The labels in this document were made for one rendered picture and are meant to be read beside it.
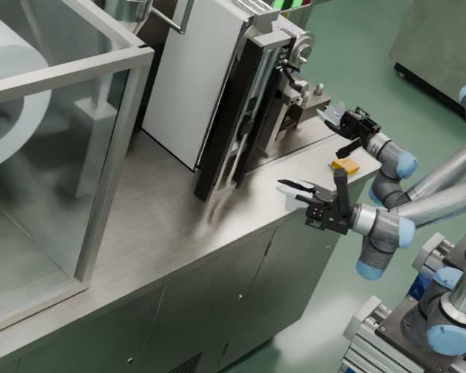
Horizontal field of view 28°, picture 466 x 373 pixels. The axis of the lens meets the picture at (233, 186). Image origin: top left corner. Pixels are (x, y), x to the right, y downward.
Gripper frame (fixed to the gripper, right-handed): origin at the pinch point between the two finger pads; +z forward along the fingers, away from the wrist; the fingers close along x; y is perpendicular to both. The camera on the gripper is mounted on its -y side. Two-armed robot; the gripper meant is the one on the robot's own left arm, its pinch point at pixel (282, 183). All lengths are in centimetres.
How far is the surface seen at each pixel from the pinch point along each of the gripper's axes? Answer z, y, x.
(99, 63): 46, -31, -40
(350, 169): -25, 22, 71
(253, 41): 18.6, -24.0, 24.8
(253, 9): 22, -28, 40
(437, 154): -99, 87, 277
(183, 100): 33, 8, 48
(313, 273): -30, 73, 85
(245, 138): 11.5, 8.6, 37.3
